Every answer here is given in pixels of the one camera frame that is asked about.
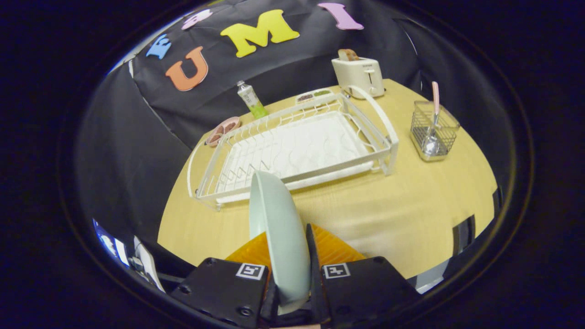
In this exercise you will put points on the black backdrop cloth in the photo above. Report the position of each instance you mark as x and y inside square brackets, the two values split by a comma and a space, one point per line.
[119, 151]

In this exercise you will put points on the small white divided dish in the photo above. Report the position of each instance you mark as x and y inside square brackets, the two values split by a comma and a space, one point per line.
[314, 95]

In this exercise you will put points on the clear bottle with green liquid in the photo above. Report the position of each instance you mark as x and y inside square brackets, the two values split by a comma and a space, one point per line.
[251, 100]

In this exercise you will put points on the brown toast slice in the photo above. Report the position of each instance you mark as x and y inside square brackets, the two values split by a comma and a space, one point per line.
[349, 55]

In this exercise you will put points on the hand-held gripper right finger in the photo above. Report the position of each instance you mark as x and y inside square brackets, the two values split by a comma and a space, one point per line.
[361, 288]

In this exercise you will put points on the cream white toaster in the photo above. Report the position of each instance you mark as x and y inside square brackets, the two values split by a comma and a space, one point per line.
[358, 75]

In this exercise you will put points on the pink oval dish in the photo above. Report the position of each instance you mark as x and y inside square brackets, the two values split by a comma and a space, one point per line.
[219, 132]

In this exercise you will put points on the pale green plate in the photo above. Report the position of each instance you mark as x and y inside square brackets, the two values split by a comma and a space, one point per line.
[283, 228]

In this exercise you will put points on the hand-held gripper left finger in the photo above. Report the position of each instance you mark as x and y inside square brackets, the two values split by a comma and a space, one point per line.
[224, 290]

